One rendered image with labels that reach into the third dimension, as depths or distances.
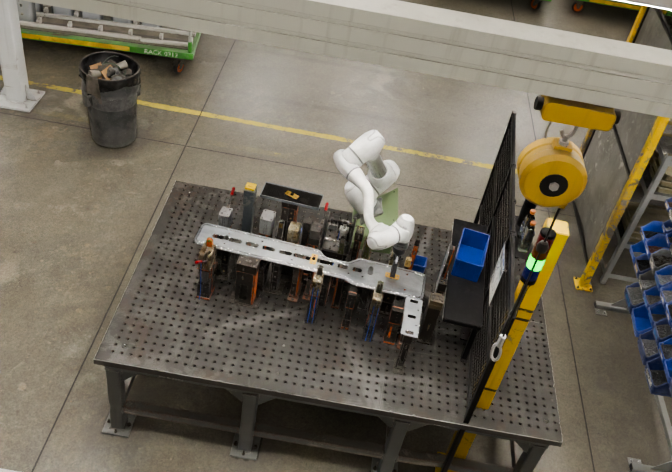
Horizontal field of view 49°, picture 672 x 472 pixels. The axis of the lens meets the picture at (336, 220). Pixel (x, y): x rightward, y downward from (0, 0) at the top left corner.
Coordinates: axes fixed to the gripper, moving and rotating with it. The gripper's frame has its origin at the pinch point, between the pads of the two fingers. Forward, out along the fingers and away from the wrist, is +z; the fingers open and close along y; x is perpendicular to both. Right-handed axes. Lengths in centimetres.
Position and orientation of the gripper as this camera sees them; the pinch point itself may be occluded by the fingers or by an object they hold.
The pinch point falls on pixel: (393, 271)
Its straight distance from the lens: 431.6
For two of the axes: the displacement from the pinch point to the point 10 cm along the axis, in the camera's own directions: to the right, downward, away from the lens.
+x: 9.7, 2.2, -0.6
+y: -1.9, 6.2, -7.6
